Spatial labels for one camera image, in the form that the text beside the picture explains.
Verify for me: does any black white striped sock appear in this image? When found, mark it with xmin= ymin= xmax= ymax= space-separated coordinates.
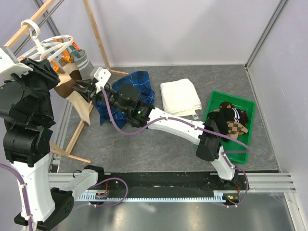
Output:
xmin=207 ymin=110 xmax=228 ymax=135

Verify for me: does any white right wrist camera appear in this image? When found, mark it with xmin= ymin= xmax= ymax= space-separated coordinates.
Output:
xmin=90 ymin=67 xmax=112 ymax=93

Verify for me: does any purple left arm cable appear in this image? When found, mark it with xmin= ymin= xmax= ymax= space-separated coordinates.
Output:
xmin=0 ymin=163 xmax=129 ymax=231

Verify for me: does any black red argyle sock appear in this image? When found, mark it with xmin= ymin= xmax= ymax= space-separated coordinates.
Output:
xmin=220 ymin=101 xmax=250 ymax=125

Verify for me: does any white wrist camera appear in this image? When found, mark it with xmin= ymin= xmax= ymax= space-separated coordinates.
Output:
xmin=90 ymin=67 xmax=112 ymax=93
xmin=0 ymin=46 xmax=33 ymax=81

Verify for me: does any green plastic tray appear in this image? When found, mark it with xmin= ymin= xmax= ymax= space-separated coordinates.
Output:
xmin=203 ymin=90 xmax=256 ymax=165

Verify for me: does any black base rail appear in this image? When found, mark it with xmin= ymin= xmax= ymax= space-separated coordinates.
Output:
xmin=90 ymin=172 xmax=250 ymax=199

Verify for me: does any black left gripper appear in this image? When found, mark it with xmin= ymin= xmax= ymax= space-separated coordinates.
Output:
xmin=7 ymin=55 xmax=62 ymax=121

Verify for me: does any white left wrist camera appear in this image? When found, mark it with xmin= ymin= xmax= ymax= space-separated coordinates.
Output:
xmin=0 ymin=46 xmax=33 ymax=81

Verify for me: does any brown cream striped sock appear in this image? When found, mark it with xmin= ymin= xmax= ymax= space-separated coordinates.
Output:
xmin=54 ymin=57 xmax=90 ymax=125

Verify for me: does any white round sock hanger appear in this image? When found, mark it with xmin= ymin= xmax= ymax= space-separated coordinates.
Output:
xmin=18 ymin=19 xmax=74 ymax=61

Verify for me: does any grey white striped sock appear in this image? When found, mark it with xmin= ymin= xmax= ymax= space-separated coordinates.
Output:
xmin=74 ymin=49 xmax=94 ymax=79

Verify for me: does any blue plaid shirt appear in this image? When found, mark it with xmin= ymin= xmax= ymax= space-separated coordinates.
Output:
xmin=95 ymin=71 xmax=155 ymax=128

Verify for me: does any wooden drying rack frame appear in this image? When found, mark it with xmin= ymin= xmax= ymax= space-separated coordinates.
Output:
xmin=4 ymin=0 xmax=128 ymax=164

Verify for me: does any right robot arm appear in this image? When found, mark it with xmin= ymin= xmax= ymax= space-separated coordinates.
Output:
xmin=73 ymin=79 xmax=238 ymax=190

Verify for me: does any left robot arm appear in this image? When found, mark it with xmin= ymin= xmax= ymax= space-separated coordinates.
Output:
xmin=0 ymin=58 xmax=106 ymax=231

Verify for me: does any white folded towel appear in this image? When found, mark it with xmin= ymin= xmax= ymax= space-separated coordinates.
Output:
xmin=160 ymin=78 xmax=202 ymax=116

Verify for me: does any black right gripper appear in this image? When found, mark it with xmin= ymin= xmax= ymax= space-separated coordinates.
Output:
xmin=72 ymin=78 xmax=128 ymax=115

